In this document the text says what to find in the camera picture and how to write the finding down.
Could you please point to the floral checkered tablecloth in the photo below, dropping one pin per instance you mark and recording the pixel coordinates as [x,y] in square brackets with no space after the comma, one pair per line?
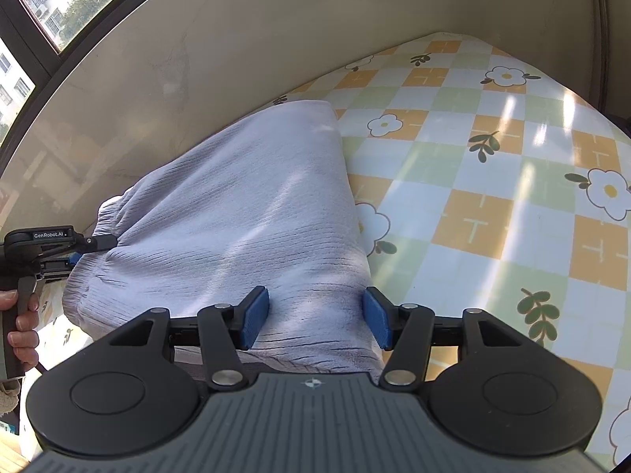
[468,182]

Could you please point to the person's left hand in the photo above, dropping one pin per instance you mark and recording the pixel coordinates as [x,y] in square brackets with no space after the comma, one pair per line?
[24,340]

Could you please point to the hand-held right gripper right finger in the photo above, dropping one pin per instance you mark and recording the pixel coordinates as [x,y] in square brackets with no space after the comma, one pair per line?
[377,318]

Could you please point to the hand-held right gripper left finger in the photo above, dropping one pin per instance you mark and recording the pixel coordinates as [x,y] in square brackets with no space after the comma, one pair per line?
[256,318]

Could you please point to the dark framed window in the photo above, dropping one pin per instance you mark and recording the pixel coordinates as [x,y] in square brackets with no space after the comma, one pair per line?
[44,5]

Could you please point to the lavender ribbed towel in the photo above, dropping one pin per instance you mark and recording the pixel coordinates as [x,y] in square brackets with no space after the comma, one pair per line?
[246,197]

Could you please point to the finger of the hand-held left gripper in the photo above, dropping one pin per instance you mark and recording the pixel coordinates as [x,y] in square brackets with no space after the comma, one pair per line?
[101,243]

